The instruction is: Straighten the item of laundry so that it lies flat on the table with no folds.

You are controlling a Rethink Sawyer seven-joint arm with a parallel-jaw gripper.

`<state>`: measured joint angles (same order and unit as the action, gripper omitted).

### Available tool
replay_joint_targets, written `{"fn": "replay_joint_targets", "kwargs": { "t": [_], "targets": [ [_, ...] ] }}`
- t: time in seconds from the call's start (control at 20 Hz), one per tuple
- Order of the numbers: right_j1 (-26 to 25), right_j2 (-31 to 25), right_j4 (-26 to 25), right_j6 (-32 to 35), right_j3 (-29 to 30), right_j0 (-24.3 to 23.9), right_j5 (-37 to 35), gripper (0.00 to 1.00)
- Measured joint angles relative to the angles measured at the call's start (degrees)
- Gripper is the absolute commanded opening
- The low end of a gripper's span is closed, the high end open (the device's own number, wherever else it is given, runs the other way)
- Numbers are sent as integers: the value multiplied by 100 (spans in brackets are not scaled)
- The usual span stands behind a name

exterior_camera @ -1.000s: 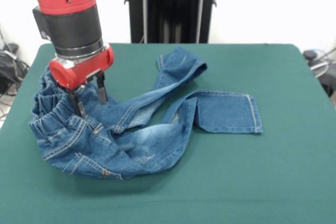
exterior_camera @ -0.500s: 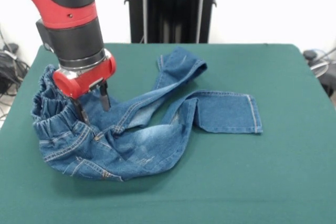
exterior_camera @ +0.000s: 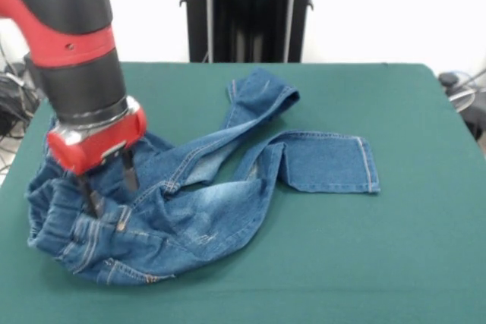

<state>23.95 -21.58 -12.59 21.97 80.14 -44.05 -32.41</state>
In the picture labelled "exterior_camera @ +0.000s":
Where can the dark green table cloth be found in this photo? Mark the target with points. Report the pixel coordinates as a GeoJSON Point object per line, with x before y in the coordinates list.
{"type": "Point", "coordinates": [341, 263]}

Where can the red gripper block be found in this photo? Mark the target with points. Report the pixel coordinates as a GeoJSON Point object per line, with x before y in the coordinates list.
{"type": "Point", "coordinates": [98, 142]}

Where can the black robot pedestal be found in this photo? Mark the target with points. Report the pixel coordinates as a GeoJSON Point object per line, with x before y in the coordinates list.
{"type": "Point", "coordinates": [247, 9]}

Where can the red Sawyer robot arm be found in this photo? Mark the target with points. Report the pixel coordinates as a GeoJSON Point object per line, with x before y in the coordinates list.
{"type": "Point", "coordinates": [68, 35]}

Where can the blue denim jeans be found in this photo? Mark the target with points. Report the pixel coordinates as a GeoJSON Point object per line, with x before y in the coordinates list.
{"type": "Point", "coordinates": [190, 202]}

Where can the grey swivel chair base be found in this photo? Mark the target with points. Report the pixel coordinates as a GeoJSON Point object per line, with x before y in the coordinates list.
{"type": "Point", "coordinates": [16, 69]}
{"type": "Point", "coordinates": [465, 100]}

